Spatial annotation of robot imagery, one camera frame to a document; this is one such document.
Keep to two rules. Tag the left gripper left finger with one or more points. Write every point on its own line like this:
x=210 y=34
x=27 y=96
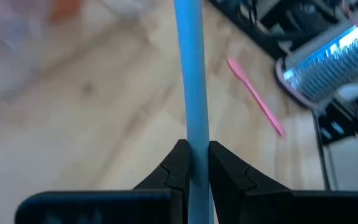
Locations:
x=176 y=177

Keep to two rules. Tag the pink spatula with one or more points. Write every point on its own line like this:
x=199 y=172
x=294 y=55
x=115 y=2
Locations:
x=261 y=104

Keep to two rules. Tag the pink box grater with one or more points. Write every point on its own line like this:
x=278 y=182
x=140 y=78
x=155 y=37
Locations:
x=331 y=62

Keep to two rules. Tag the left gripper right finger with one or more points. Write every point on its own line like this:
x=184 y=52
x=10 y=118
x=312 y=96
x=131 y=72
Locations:
x=228 y=180

